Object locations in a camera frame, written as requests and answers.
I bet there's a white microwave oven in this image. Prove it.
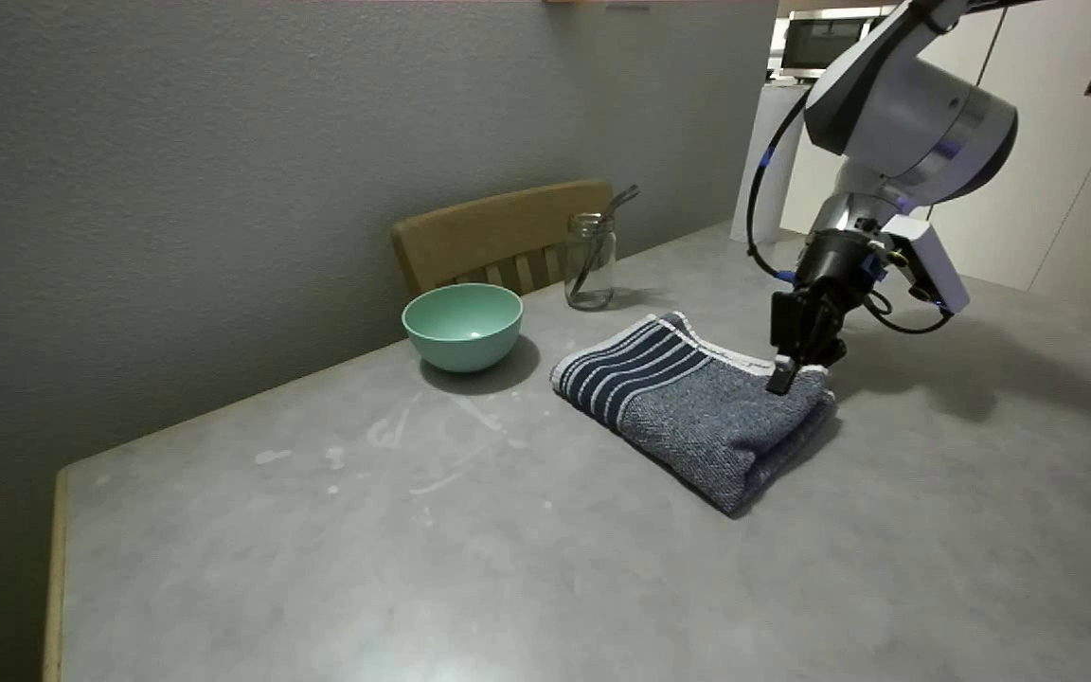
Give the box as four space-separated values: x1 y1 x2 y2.
771 9 899 81

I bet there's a wooden chair backrest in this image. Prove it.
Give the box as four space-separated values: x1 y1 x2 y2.
391 179 617 298

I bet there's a white tall cupboard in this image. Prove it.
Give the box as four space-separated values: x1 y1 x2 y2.
910 0 1091 321

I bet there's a dark utensil in jar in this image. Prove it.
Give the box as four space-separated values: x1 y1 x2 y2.
577 183 645 298

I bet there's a thin black camera cable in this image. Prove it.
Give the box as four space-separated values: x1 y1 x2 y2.
864 285 956 339

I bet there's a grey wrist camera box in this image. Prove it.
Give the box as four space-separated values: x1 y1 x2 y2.
883 207 972 318

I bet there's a white low cabinet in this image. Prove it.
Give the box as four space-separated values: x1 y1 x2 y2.
764 72 864 244

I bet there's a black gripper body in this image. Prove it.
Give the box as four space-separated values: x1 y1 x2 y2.
764 223 886 366

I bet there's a teal green ceramic bowl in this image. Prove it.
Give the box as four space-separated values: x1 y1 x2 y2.
396 280 531 380

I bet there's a grey striped towel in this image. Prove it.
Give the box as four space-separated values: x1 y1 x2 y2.
549 307 840 520

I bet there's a clear glass jar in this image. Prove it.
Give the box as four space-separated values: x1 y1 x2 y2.
561 203 626 315

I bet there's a thick black cable blue tape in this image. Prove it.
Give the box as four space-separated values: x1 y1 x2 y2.
744 82 819 289

